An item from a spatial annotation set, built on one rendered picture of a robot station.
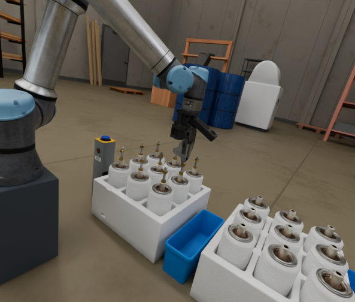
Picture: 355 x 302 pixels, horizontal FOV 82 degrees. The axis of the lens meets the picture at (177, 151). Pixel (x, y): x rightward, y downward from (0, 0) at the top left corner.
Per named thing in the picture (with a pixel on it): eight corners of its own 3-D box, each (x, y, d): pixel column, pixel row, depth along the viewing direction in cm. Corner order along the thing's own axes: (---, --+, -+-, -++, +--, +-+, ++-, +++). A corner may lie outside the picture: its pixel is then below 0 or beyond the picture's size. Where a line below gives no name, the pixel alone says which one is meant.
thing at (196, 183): (199, 208, 102) (207, 176, 97) (186, 214, 96) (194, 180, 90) (185, 199, 108) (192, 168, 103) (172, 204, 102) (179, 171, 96)
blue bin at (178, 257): (183, 289, 68) (190, 261, 65) (158, 268, 74) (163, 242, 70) (218, 241, 93) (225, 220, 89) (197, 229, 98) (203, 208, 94)
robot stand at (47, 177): (-10, 290, 57) (-23, 197, 48) (-26, 251, 67) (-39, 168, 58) (58, 255, 71) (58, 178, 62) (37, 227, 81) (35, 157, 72)
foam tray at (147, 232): (153, 264, 75) (161, 223, 70) (90, 213, 95) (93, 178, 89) (203, 219, 107) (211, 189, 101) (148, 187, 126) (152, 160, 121)
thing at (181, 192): (168, 225, 86) (176, 187, 81) (157, 212, 93) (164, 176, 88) (186, 220, 92) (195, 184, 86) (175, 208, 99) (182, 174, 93)
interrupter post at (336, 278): (339, 290, 49) (345, 280, 48) (327, 283, 50) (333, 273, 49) (338, 283, 51) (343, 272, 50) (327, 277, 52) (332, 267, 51)
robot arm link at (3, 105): (-33, 146, 50) (-41, 88, 45) (-1, 131, 62) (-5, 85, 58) (24, 151, 53) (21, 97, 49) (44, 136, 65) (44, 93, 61)
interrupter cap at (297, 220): (300, 228, 70) (301, 226, 70) (277, 217, 74) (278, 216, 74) (301, 219, 77) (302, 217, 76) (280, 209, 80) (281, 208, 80)
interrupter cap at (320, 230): (342, 247, 65) (342, 245, 65) (314, 235, 68) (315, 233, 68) (339, 235, 71) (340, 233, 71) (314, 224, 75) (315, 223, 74)
